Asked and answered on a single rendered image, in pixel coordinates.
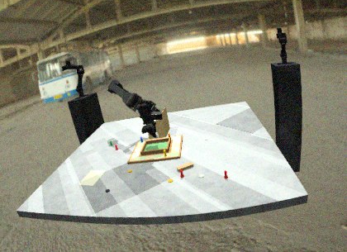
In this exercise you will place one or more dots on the tan wooden bar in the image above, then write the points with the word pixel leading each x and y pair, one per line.
pixel 185 166

